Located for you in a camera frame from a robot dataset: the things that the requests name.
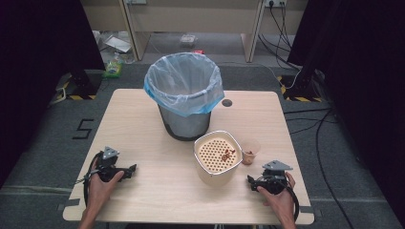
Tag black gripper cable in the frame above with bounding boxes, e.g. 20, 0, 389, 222
284, 181, 301, 222
75, 151, 105, 208

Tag black stand base striped tape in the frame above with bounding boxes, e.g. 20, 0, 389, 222
54, 70, 103, 101
276, 70, 325, 103

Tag white wall socket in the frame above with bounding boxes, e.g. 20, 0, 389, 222
264, 0, 288, 9

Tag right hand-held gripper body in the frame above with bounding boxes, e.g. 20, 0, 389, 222
256, 159, 294, 196

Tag black floor cables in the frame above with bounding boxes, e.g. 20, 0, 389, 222
282, 107, 356, 229

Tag white floor cable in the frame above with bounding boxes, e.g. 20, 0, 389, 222
219, 60, 303, 91

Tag black cables from socket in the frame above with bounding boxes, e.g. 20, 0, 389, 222
257, 2, 303, 72

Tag person's right hand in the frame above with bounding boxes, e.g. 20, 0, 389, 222
257, 171, 297, 219

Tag beige container with perforated strainer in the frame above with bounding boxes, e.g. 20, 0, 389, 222
193, 130, 244, 188

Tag red brown food scraps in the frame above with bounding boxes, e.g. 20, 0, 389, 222
221, 148, 237, 161

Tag green packet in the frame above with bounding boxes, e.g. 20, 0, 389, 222
101, 60, 124, 79

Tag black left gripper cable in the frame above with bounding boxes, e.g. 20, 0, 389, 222
75, 151, 105, 208

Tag blue plastic bin bag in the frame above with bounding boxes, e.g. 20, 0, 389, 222
143, 52, 225, 118

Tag person's left hand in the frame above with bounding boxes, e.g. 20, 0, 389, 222
85, 170, 125, 212

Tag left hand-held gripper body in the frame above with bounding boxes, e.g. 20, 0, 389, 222
94, 146, 129, 183

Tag small clear plastic box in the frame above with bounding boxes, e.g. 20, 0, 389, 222
179, 33, 198, 50

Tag clear plastic bags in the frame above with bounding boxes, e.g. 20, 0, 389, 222
93, 30, 136, 65

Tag small clear plastic cup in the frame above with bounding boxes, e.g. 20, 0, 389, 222
241, 138, 262, 166

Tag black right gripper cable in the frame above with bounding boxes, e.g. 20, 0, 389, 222
284, 181, 301, 222

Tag black mesh trash bin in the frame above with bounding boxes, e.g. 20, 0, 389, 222
158, 104, 212, 142

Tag dark curtain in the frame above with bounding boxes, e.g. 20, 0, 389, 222
0, 0, 106, 189
287, 0, 405, 227

